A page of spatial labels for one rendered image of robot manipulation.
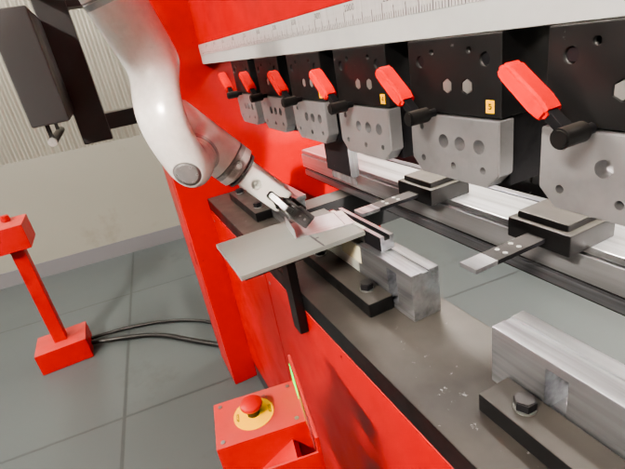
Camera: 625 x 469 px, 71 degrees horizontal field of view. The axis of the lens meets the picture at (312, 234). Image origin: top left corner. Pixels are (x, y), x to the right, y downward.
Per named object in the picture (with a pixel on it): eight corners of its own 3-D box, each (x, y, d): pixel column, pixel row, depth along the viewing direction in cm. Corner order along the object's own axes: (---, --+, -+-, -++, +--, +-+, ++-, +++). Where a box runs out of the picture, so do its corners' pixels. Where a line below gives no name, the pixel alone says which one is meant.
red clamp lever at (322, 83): (306, 68, 73) (333, 109, 69) (328, 63, 74) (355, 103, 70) (305, 76, 74) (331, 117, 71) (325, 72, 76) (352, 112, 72)
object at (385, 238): (332, 222, 102) (330, 210, 101) (343, 219, 103) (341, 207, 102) (381, 252, 85) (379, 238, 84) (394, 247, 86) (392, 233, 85)
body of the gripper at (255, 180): (252, 156, 80) (299, 192, 85) (245, 146, 89) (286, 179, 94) (227, 189, 81) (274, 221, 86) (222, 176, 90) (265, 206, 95)
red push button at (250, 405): (242, 411, 80) (237, 396, 78) (263, 404, 81) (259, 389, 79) (245, 428, 76) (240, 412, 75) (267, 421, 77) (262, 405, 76)
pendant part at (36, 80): (45, 117, 187) (6, 24, 172) (75, 111, 191) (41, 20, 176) (31, 128, 148) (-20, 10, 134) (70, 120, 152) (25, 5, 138)
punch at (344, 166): (329, 178, 97) (322, 135, 93) (337, 175, 97) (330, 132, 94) (352, 187, 88) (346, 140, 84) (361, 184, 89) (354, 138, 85)
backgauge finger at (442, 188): (345, 212, 102) (342, 193, 100) (434, 181, 111) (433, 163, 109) (374, 228, 92) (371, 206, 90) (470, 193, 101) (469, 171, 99)
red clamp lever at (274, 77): (265, 70, 90) (285, 102, 86) (283, 66, 91) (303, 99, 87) (264, 76, 91) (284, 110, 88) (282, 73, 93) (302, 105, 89)
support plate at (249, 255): (217, 247, 94) (215, 244, 94) (324, 211, 103) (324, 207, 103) (242, 281, 79) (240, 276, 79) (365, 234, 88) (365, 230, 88)
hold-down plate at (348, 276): (303, 261, 107) (300, 250, 106) (323, 254, 109) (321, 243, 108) (370, 318, 82) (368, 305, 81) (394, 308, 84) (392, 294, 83)
